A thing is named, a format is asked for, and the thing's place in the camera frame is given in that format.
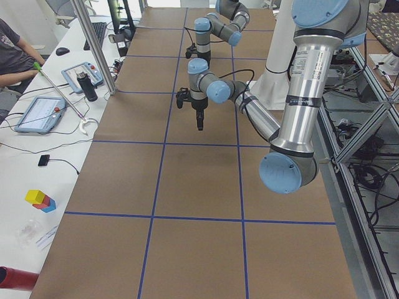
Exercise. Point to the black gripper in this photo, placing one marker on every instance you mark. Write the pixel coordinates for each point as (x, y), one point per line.
(198, 106)

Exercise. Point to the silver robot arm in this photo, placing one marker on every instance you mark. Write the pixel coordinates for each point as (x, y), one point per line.
(321, 28)
(227, 24)

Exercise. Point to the black water bottle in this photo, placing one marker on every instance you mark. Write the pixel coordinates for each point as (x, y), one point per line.
(87, 86)

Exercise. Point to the black keyboard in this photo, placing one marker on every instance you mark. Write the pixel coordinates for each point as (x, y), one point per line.
(100, 29)

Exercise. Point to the far teach pendant tablet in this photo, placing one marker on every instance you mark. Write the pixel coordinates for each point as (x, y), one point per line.
(79, 71)

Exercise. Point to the teach pendant tablet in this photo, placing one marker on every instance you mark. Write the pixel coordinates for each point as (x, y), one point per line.
(41, 115)
(79, 71)

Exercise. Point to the black computer mouse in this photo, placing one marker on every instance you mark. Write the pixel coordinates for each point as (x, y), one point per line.
(61, 51)

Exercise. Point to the near teach pendant tablet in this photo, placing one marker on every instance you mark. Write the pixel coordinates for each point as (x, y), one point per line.
(41, 115)

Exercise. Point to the small black square device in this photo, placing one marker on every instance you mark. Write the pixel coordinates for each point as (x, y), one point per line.
(43, 160)

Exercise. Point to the grabber reach tool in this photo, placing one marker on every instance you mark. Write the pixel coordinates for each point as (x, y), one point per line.
(83, 120)

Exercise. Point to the stacked coloured toy blocks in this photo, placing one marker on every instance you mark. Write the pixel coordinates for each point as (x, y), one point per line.
(40, 200)

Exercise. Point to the seated person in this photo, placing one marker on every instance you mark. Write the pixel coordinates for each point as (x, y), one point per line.
(17, 60)

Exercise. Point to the clear plastic bag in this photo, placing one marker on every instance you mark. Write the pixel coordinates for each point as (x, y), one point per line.
(28, 232)

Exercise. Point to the red cylinder object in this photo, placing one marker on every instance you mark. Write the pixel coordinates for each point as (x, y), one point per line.
(16, 279)

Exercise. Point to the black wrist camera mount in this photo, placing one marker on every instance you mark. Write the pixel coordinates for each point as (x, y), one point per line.
(191, 50)

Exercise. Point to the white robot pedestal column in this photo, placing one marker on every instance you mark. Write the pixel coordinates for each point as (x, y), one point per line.
(272, 86)

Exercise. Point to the aluminium truss frame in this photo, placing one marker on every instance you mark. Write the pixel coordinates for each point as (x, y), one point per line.
(357, 140)

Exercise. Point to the aluminium frame post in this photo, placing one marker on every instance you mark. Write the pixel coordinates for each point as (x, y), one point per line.
(89, 33)

